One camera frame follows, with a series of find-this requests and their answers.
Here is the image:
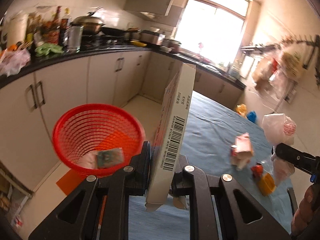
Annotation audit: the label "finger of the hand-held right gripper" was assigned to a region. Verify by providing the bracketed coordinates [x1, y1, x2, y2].
[271, 142, 320, 177]

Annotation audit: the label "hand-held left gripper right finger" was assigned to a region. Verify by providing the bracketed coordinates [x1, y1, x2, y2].
[171, 155, 292, 240]

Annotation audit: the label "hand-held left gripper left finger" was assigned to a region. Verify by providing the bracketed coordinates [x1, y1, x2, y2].
[28, 141, 152, 240]

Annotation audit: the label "knotted white plastic bag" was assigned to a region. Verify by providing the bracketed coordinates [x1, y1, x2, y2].
[262, 113, 297, 187]

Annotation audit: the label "green white medicine box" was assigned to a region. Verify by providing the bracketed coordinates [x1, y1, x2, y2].
[96, 147, 125, 170]

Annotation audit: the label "dark red snack packet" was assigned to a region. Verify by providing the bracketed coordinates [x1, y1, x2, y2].
[251, 164, 263, 180]

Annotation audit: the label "red white carton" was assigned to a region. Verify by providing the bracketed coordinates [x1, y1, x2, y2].
[229, 132, 255, 172]

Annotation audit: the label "white cardboard box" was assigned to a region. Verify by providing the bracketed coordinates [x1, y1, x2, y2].
[144, 62, 197, 212]

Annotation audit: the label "red mesh basket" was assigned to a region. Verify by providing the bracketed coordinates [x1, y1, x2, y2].
[52, 103, 146, 178]

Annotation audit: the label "person's right hand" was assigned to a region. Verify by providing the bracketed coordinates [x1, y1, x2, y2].
[291, 184, 320, 238]

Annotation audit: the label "blue tablecloth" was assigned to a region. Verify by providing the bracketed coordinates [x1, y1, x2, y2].
[127, 90, 295, 240]

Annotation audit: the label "blue plastic bag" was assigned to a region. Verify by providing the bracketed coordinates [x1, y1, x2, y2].
[246, 110, 258, 123]

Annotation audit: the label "orange floor mat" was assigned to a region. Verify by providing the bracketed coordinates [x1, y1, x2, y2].
[56, 166, 105, 228]

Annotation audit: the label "hanging plastic bags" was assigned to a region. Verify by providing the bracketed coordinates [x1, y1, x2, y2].
[251, 50, 304, 100]

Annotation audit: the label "white cutting board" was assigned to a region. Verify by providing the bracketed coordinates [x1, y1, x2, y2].
[240, 54, 253, 79]

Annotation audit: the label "beige base cabinets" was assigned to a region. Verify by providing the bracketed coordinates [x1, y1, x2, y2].
[0, 50, 244, 193]

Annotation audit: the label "brown cooking pot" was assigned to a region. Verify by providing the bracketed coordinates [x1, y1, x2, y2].
[165, 39, 182, 53]

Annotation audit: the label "rice cooker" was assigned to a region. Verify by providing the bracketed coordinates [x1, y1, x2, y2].
[141, 30, 160, 44]

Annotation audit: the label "gas stove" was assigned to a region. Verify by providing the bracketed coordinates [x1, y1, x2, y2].
[82, 34, 130, 47]

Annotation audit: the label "black kitchen countertop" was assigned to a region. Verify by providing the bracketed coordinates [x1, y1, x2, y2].
[0, 44, 247, 90]

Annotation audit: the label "black wok pan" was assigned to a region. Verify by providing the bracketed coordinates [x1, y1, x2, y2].
[101, 26, 142, 37]

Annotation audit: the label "kitchen window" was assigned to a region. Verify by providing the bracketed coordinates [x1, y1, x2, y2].
[175, 0, 250, 65]

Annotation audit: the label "glass jar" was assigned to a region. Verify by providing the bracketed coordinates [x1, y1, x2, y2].
[66, 26, 83, 53]

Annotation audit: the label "steel pot with lid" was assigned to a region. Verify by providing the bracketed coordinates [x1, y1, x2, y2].
[71, 15, 107, 35]

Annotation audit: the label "dark sauce bottle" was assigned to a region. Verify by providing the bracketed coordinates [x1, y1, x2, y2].
[60, 14, 73, 47]

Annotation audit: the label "pink plastic bag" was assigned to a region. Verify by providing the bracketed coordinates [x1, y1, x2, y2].
[0, 47, 32, 77]

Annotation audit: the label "red label sauce bottle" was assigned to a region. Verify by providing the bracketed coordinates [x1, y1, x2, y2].
[41, 6, 62, 45]

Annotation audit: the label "metal wall rack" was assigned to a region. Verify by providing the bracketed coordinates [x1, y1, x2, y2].
[240, 35, 320, 53]

